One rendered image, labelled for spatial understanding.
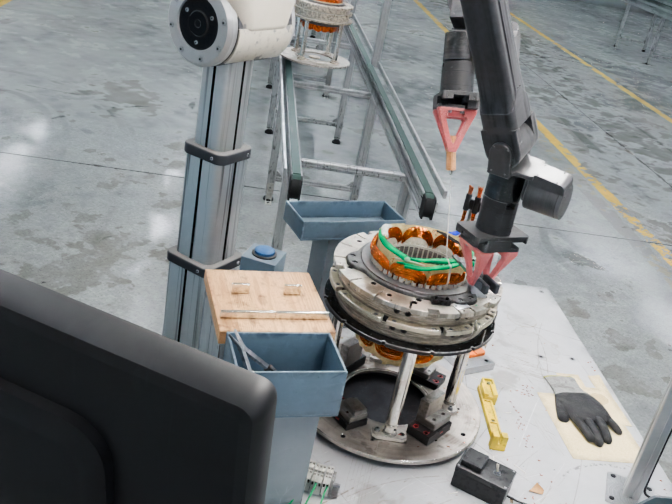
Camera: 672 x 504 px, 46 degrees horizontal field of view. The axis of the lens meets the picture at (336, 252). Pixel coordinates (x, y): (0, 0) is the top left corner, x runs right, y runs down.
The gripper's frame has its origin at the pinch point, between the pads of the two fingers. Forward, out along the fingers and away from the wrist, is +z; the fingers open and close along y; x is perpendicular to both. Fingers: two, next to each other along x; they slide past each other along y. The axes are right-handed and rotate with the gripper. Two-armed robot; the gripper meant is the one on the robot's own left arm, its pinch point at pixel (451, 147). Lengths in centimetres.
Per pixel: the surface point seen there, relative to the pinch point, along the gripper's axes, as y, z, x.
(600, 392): 35, 50, -45
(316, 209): 38.7, 13.9, 22.1
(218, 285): -4.2, 26.7, 38.4
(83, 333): -110, 14, 33
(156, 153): 348, -2, 116
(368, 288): -2.9, 25.5, 12.7
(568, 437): 18, 56, -33
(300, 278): 2.9, 25.4, 24.5
